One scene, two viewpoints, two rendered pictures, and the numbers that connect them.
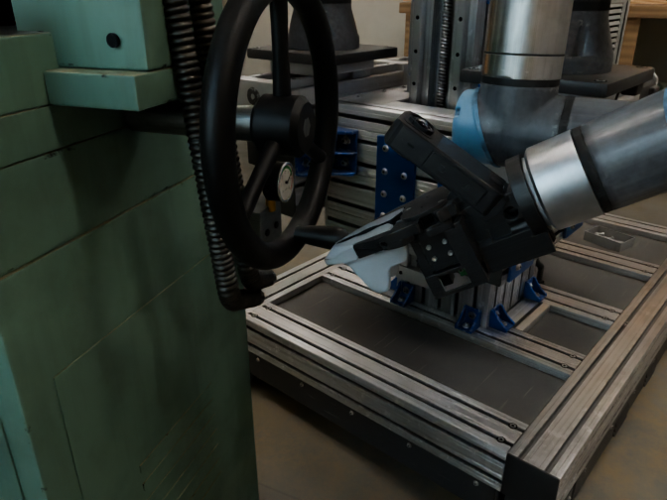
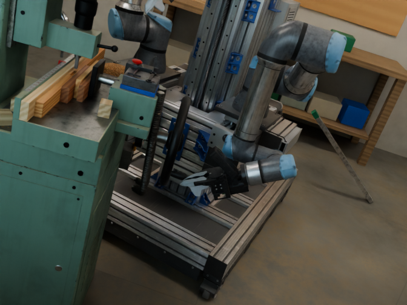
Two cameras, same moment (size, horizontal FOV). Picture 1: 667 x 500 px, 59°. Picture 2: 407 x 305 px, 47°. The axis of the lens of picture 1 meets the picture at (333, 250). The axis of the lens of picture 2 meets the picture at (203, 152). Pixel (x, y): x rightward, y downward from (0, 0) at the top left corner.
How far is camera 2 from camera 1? 0.96 m
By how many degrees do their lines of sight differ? 21
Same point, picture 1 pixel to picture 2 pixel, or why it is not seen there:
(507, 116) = (240, 148)
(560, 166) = (254, 171)
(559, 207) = (252, 181)
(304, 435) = (107, 247)
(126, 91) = (144, 134)
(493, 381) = (201, 227)
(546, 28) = (254, 127)
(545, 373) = (221, 225)
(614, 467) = (242, 266)
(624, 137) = (270, 167)
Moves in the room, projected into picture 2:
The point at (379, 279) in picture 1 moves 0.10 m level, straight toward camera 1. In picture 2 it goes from (198, 192) to (203, 210)
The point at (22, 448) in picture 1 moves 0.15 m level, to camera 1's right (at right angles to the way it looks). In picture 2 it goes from (80, 236) to (131, 239)
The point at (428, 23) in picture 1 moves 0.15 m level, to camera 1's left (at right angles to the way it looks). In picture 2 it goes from (199, 72) to (166, 65)
